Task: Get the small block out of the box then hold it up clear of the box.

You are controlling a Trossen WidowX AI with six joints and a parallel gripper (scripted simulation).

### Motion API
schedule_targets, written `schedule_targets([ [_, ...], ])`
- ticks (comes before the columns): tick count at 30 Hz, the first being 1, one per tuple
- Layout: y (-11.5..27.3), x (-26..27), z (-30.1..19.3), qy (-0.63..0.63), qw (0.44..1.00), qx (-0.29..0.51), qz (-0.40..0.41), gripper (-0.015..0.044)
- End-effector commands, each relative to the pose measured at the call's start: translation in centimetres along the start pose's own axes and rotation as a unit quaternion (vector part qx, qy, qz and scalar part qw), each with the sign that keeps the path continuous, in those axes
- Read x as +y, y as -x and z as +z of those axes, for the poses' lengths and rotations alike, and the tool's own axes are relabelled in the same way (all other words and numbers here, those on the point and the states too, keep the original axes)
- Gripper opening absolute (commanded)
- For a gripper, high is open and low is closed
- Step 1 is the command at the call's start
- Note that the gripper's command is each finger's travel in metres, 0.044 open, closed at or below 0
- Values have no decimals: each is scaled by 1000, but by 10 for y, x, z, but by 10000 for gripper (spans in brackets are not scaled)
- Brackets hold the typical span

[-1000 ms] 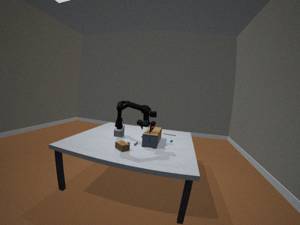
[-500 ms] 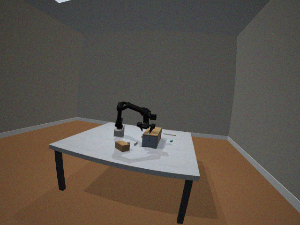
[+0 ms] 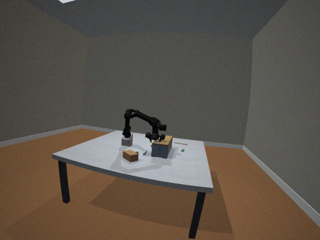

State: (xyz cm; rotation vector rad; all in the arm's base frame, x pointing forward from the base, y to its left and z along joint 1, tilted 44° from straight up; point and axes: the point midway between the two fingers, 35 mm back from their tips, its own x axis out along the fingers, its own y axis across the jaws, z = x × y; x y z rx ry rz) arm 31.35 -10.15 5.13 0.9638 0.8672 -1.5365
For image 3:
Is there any brown box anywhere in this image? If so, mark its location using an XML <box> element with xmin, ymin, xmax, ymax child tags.
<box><xmin>122</xmin><ymin>150</ymin><xmax>139</xmax><ymax>162</ymax></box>

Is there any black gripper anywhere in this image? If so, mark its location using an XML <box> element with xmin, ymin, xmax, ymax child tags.
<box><xmin>145</xmin><ymin>130</ymin><xmax>166</xmax><ymax>143</ymax></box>

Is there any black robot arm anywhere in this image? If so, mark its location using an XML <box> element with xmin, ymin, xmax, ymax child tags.
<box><xmin>122</xmin><ymin>109</ymin><xmax>167</xmax><ymax>141</ymax></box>

